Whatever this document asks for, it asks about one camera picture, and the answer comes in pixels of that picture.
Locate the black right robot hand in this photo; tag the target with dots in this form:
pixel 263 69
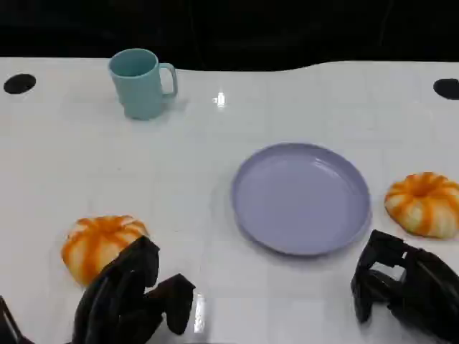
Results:
pixel 419 286

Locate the black backdrop curtain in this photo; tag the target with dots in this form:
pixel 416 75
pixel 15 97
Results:
pixel 229 28

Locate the lilac plate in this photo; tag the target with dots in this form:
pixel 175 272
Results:
pixel 301 200

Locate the pale green mug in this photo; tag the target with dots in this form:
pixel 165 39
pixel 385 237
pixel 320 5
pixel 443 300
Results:
pixel 140 93

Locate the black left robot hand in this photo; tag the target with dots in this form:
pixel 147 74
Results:
pixel 118 304

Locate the orange and white bread roll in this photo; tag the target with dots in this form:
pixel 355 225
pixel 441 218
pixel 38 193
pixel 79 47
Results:
pixel 89 247
pixel 419 211

